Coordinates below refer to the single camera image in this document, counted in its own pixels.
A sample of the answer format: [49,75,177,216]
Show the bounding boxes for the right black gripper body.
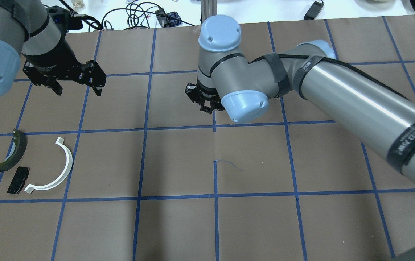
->
[194,80,221,103]

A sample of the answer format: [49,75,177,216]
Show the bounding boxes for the white curved plastic bracket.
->
[23,136,74,194]

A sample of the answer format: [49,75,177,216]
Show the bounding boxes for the aluminium frame post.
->
[200,0,218,19]

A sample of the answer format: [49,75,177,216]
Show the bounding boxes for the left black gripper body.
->
[23,36,82,87]

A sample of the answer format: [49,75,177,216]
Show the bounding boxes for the black power adapter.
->
[303,0,325,20]

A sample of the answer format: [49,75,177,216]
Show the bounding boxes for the black brake pad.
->
[7,166,29,194]

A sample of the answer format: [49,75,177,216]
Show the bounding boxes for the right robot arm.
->
[184,15,415,184]

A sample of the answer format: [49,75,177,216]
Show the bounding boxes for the green brake shoe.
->
[0,129,28,172]

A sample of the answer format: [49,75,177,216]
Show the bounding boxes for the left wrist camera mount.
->
[46,5,83,35]

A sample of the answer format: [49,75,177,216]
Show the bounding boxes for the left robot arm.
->
[0,0,107,96]

